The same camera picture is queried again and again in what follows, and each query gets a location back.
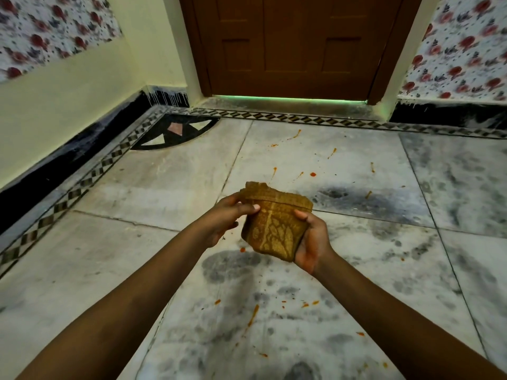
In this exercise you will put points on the person's left hand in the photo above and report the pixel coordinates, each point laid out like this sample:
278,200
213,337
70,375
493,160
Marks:
220,221

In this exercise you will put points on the person's right hand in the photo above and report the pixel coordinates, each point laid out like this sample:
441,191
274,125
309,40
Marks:
315,245

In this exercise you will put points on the person's left thumb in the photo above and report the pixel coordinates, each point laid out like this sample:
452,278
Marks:
246,209

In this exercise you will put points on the person's right thumb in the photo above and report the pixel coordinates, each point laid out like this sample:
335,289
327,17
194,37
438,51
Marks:
304,218

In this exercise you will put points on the yellow-brown patterned cloth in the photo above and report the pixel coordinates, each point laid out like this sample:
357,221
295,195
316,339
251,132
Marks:
275,227

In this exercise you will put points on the person's left forearm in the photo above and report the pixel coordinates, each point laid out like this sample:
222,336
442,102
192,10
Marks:
115,308

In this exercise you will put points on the person's right forearm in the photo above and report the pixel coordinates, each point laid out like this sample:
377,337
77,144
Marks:
400,324

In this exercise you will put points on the brown wooden door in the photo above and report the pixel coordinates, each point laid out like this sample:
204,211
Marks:
293,45

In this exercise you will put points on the brown wooden door frame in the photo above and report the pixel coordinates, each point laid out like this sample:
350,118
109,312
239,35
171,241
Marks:
390,51

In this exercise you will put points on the floral patterned wall sheet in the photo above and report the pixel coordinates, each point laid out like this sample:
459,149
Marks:
461,47
51,33

